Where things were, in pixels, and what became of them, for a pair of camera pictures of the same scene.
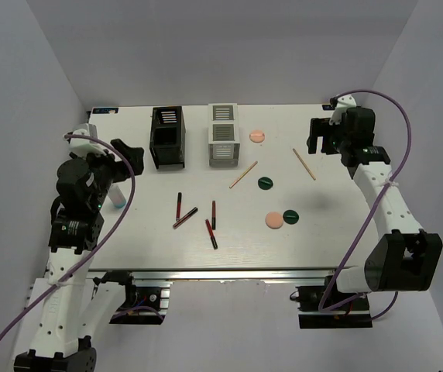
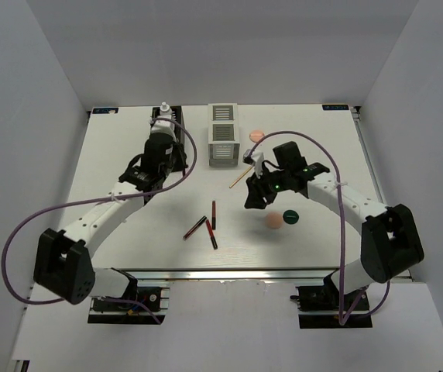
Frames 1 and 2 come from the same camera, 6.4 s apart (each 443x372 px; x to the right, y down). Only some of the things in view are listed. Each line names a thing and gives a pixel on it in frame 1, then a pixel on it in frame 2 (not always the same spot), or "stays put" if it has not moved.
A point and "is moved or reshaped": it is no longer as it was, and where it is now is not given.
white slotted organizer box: [223, 136] stays put
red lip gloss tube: [211, 235] stays put
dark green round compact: [290, 217] stays put
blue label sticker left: [104, 110] stays put
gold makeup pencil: [231, 185] stays put
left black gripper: [121, 171] → [180, 155]
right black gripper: [321, 128] → [256, 191]
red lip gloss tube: [214, 215] stays put
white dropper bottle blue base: [118, 198] is moved or reshaped
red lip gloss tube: [183, 218] → [194, 228]
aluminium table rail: [244, 274] stays put
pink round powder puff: [257, 136] stays put
